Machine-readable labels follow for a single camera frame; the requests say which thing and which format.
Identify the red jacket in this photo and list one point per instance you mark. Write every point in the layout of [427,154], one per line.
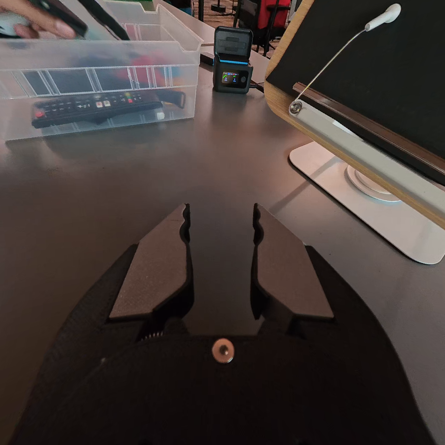
[273,12]

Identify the black charging case with screen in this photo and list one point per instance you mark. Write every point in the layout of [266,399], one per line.
[231,59]

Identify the black board book stand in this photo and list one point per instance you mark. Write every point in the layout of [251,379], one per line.
[347,62]

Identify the black remote control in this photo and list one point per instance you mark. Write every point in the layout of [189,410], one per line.
[87,107]

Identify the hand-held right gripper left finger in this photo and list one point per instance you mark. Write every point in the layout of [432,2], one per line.
[153,274]

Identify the black office chair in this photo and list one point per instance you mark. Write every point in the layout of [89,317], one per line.
[246,21]

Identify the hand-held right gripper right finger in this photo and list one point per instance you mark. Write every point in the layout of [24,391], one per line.
[288,278]

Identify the clear plastic bin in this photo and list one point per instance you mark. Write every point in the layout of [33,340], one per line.
[104,55]

